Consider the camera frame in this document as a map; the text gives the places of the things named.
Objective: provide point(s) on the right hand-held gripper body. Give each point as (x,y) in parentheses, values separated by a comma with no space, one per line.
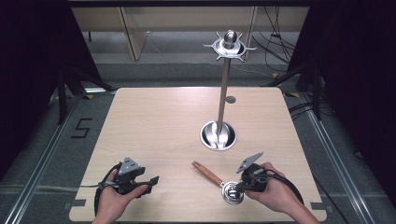
(256,179)

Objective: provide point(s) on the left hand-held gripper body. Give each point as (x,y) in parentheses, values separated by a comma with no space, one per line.
(128,174)

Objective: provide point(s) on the person's right hand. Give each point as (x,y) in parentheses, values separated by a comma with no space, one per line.
(277,193)

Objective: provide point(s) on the person's left hand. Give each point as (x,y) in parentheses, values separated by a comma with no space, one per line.
(110,202)

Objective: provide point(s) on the metal utensil rack stand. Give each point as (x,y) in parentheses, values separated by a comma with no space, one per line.
(223,102)

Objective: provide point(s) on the grey round table grommet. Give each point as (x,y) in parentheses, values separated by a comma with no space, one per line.
(230,99)

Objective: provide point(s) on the black metal stand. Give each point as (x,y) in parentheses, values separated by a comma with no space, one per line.
(316,93)
(62,96)

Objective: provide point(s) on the dark curtain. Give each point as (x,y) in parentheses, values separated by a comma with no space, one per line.
(34,77)
(358,87)

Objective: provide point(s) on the light wooden cabinet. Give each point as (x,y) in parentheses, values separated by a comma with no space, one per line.
(174,21)

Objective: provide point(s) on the aluminium floor rail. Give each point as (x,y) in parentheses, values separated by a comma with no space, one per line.
(336,161)
(40,168)

